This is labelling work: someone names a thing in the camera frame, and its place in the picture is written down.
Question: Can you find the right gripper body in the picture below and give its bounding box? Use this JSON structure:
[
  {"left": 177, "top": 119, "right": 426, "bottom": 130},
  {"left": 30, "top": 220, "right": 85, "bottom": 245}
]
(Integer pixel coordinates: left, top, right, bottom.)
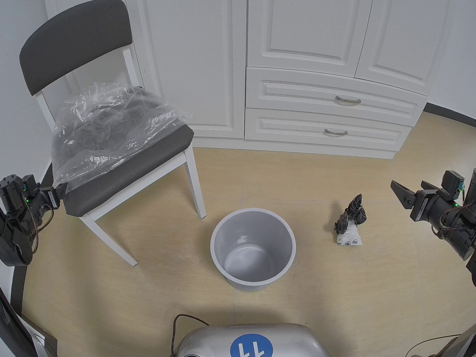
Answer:
[{"left": 410, "top": 188, "right": 447, "bottom": 225}]

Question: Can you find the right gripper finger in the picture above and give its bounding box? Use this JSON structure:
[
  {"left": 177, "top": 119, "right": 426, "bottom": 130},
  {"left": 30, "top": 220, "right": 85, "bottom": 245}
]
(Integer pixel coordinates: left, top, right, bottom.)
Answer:
[
  {"left": 390, "top": 180, "right": 416, "bottom": 210},
  {"left": 420, "top": 179, "right": 443, "bottom": 197}
]

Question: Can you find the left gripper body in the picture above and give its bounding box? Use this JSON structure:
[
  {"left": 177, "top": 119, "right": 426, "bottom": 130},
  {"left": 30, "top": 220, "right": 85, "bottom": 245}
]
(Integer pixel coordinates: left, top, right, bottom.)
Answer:
[{"left": 35, "top": 185, "right": 60, "bottom": 211}]

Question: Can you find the black plastic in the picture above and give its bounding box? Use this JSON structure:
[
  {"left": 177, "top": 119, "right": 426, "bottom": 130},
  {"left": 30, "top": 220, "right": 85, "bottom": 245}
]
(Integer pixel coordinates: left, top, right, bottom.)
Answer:
[{"left": 333, "top": 194, "right": 368, "bottom": 236}]

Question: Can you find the white printed wrapper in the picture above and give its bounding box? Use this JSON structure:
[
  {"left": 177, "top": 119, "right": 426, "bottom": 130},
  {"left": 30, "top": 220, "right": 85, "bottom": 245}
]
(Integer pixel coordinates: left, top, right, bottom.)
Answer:
[{"left": 336, "top": 220, "right": 362, "bottom": 247}]

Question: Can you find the clear plastic bag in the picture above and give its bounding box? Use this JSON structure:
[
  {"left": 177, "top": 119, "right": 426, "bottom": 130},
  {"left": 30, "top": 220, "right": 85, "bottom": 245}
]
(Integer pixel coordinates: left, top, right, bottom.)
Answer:
[{"left": 52, "top": 81, "right": 193, "bottom": 192}]

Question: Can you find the white trash bin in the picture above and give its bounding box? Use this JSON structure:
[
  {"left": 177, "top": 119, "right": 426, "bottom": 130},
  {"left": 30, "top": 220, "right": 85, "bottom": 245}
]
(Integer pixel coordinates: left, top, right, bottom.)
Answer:
[{"left": 210, "top": 208, "right": 297, "bottom": 292}]

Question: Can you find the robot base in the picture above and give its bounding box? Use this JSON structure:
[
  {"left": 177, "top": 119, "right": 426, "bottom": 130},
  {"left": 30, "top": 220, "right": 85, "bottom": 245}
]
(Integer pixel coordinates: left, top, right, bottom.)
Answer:
[{"left": 178, "top": 324, "right": 329, "bottom": 357}]

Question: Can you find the grey and white chair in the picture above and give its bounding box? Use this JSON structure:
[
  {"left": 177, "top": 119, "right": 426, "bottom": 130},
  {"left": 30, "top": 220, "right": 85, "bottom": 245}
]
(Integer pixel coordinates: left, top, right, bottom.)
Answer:
[{"left": 19, "top": 0, "right": 207, "bottom": 268}]

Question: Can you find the white wardrobe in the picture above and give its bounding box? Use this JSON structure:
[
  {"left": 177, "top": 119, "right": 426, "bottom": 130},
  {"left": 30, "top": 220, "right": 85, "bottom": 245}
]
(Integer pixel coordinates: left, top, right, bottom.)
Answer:
[{"left": 42, "top": 0, "right": 452, "bottom": 160}]

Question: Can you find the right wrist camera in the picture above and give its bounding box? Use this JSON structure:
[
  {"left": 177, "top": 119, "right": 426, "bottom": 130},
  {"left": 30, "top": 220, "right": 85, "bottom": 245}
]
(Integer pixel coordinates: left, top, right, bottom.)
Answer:
[{"left": 441, "top": 170, "right": 465, "bottom": 201}]

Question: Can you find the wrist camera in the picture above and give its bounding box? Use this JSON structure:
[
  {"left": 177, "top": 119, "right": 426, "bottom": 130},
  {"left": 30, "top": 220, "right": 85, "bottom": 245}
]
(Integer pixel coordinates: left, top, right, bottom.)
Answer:
[
  {"left": 441, "top": 170, "right": 465, "bottom": 201},
  {"left": 21, "top": 174, "right": 38, "bottom": 199}
]

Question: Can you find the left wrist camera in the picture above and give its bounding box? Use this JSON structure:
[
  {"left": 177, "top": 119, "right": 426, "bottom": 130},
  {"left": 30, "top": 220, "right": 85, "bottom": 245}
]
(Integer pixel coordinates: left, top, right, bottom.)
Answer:
[{"left": 21, "top": 174, "right": 38, "bottom": 199}]

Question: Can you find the black cable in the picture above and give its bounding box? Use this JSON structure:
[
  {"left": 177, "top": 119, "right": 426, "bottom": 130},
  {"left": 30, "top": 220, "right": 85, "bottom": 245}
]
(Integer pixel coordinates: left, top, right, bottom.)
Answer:
[
  {"left": 409, "top": 334, "right": 463, "bottom": 357},
  {"left": 170, "top": 314, "right": 210, "bottom": 354}
]

